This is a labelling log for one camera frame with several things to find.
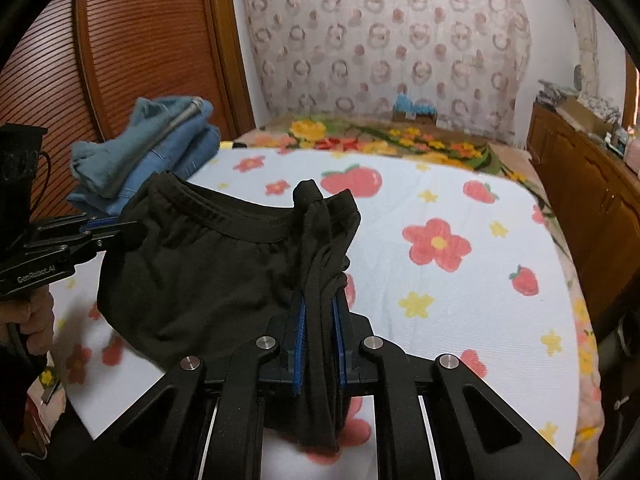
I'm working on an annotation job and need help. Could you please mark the dark chair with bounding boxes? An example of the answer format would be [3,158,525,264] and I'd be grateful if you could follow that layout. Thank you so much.
[595,305,640,413]

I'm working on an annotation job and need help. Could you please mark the pink floral blanket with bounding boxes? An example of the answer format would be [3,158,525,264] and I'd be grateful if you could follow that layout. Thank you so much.
[234,114,607,467]

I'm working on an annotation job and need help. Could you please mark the wooden cabinet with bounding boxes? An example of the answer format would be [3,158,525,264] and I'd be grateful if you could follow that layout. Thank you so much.
[526,102,640,332]

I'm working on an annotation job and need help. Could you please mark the white fruit flower printed blanket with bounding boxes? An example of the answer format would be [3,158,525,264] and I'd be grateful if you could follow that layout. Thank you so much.
[27,147,594,480]

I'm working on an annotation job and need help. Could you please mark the light blue folded jeans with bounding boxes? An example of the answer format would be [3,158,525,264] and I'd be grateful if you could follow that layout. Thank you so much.
[70,95,214,199]

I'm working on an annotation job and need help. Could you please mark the cardboard box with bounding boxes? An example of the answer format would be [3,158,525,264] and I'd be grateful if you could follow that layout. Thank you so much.
[556,96,614,132]

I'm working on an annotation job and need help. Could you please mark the person's left hand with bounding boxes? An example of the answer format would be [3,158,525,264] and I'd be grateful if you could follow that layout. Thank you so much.
[0,287,56,357]

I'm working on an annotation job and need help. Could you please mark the ring patterned sheer curtain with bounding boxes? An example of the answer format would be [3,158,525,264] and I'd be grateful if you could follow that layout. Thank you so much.
[242,0,532,145]

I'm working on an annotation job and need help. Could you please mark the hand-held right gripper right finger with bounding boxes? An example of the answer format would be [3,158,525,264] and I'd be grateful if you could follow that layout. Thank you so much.
[330,290,581,480]

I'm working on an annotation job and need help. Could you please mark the blue toy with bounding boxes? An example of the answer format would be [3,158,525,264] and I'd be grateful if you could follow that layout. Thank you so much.
[392,92,439,124]

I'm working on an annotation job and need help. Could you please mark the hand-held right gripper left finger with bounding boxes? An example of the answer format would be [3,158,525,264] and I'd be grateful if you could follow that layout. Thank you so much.
[95,285,308,480]

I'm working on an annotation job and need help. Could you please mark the black pants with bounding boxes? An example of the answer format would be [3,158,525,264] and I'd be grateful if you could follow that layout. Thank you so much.
[96,171,362,452]

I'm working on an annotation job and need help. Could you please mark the beige lace curtain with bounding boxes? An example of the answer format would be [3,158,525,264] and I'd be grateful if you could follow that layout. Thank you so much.
[555,0,599,97]

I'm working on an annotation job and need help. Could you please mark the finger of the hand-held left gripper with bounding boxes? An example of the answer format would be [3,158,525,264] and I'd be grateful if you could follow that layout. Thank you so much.
[31,212,121,236]
[20,224,148,267]

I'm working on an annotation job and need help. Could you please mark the clutter of small cabinet things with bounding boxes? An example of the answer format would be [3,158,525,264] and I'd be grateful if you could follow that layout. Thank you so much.
[537,79,640,171]

